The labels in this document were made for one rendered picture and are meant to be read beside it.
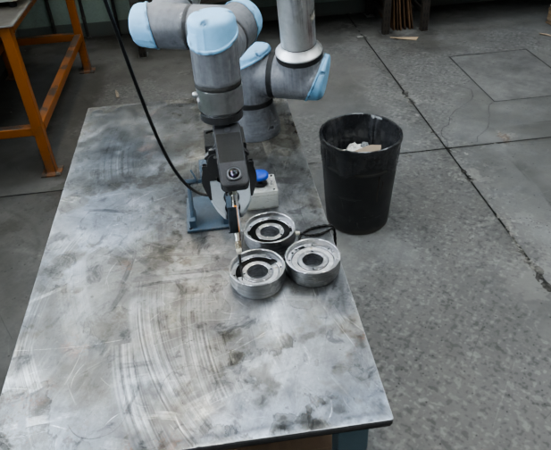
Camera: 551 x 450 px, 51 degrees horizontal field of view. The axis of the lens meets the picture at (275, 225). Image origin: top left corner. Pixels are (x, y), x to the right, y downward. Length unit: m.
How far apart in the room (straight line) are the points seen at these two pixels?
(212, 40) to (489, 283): 1.71
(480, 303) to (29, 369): 1.65
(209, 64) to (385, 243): 1.69
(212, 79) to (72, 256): 0.53
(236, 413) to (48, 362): 0.34
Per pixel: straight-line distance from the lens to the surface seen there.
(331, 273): 1.07
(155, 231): 1.27
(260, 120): 1.54
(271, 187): 1.28
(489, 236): 2.60
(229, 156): 0.93
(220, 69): 0.91
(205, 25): 0.89
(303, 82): 1.45
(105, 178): 1.49
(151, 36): 1.04
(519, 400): 2.02
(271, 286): 1.05
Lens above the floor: 1.55
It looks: 37 degrees down
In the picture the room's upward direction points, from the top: 4 degrees counter-clockwise
